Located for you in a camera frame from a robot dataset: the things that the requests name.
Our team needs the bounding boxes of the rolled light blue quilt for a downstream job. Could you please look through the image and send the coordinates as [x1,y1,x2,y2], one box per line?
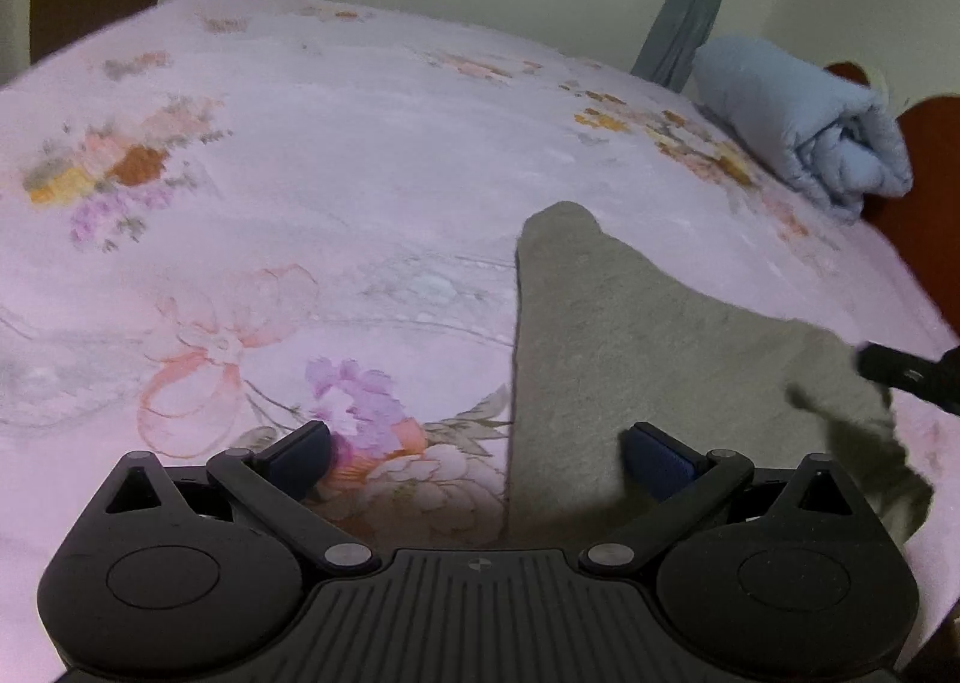
[692,35,914,225]

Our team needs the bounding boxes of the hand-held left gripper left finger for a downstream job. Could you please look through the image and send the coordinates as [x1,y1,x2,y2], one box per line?
[97,420,382,575]

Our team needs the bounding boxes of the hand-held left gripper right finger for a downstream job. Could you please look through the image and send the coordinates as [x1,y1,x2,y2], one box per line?
[579,420,863,575]

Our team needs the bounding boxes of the red-brown wooden headboard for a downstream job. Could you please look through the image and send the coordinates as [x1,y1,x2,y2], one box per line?
[825,60,960,339]

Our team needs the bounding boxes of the grey pants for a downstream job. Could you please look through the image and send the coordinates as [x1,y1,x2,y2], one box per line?
[506,201,935,550]

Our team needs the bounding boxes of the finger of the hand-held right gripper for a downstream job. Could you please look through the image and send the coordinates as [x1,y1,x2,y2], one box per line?
[855,341,960,418]

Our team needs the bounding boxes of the bed with pink floral sheet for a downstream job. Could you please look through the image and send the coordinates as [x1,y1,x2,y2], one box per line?
[0,0,960,683]

